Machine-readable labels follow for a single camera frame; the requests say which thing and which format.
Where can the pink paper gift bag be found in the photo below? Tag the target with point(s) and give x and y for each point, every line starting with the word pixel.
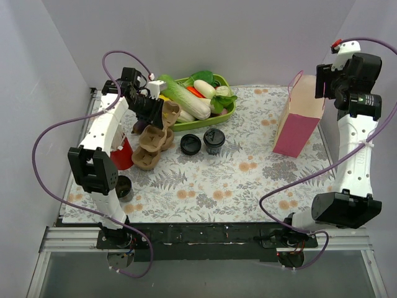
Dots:
pixel 300 116

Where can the yellow napa cabbage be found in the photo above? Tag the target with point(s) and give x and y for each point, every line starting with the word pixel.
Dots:
pixel 184 117

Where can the green leafy bok choy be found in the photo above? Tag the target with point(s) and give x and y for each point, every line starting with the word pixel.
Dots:
pixel 206 76

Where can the floral patterned table mat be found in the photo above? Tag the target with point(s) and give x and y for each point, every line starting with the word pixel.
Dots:
pixel 245 182

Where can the orange carrot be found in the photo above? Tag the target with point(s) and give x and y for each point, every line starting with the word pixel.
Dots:
pixel 194 92

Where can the white radish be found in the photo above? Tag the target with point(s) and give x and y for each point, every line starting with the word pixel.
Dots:
pixel 205 89

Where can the green vegetable basket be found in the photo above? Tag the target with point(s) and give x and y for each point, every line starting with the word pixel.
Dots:
pixel 216 106

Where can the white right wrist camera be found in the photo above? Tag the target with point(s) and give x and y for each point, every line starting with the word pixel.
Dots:
pixel 344 52

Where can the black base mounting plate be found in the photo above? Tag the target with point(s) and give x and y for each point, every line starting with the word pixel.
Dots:
pixel 204 241

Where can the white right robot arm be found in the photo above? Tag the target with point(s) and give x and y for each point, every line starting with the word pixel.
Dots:
pixel 350 203

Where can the green napa cabbage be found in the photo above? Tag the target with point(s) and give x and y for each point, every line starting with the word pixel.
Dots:
pixel 189 103

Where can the dark paper coffee cup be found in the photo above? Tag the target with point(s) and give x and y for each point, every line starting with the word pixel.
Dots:
pixel 213 149

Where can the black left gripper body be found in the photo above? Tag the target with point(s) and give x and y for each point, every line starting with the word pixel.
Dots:
pixel 154 108

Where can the purple eggplant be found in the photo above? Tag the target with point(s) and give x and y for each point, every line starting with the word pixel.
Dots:
pixel 139 127

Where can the red holder of straws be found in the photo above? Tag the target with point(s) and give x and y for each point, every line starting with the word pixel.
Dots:
pixel 121 151

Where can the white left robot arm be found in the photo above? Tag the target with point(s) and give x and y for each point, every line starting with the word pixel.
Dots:
pixel 90 162

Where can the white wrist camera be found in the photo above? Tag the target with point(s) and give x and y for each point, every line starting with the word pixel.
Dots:
pixel 156 87
pixel 344 52

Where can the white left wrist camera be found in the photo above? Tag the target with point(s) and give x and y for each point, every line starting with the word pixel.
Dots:
pixel 156 87

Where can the black coffee cup lid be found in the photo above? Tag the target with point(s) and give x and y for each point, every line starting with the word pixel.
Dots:
pixel 214 137

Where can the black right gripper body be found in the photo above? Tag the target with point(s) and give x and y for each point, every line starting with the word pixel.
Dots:
pixel 323 81

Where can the brown cardboard cup carrier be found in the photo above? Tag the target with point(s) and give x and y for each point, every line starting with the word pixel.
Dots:
pixel 145 160

